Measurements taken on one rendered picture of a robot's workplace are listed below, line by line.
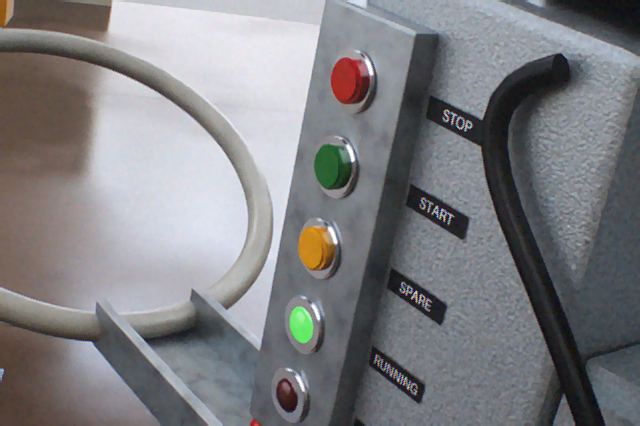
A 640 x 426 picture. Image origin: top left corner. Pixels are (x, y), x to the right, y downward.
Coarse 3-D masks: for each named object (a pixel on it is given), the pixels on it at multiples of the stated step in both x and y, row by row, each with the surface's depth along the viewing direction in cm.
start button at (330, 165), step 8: (328, 144) 60; (320, 152) 60; (328, 152) 60; (336, 152) 60; (320, 160) 60; (328, 160) 60; (336, 160) 59; (344, 160) 59; (320, 168) 61; (328, 168) 60; (336, 168) 59; (344, 168) 59; (320, 176) 61; (328, 176) 60; (336, 176) 59; (344, 176) 59; (328, 184) 60; (336, 184) 60
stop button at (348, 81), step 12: (348, 60) 58; (336, 72) 59; (348, 72) 58; (360, 72) 57; (336, 84) 59; (348, 84) 58; (360, 84) 57; (336, 96) 59; (348, 96) 58; (360, 96) 58
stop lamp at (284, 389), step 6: (282, 384) 66; (288, 384) 66; (276, 390) 66; (282, 390) 66; (288, 390) 65; (294, 390) 65; (276, 396) 66; (282, 396) 66; (288, 396) 65; (294, 396) 65; (282, 402) 66; (288, 402) 65; (294, 402) 65; (282, 408) 66; (288, 408) 66; (294, 408) 65
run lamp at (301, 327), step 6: (294, 312) 64; (300, 312) 64; (306, 312) 64; (294, 318) 64; (300, 318) 64; (306, 318) 63; (294, 324) 64; (300, 324) 64; (306, 324) 63; (294, 330) 64; (300, 330) 64; (306, 330) 63; (312, 330) 63; (294, 336) 64; (300, 336) 64; (306, 336) 64; (300, 342) 64; (306, 342) 64
